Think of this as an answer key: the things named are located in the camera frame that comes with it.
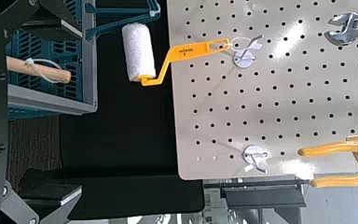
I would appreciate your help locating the beige metal pegboard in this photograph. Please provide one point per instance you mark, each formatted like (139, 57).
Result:
(292, 93)

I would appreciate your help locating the metal hook with white disc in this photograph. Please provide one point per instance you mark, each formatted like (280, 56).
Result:
(250, 154)
(244, 60)

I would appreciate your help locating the yellow paint roller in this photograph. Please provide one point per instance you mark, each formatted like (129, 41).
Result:
(138, 49)

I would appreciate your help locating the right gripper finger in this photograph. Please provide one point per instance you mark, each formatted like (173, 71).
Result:
(59, 28)
(52, 199)

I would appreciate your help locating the white zip tie loop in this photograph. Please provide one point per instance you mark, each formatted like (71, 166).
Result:
(30, 62)
(256, 45)

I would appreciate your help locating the blue grey folding crate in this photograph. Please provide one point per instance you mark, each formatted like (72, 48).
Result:
(52, 102)

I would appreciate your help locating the black metal stand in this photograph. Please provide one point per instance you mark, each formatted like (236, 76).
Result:
(261, 196)

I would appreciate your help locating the chrome adjustable wrench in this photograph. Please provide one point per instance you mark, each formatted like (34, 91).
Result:
(345, 34)

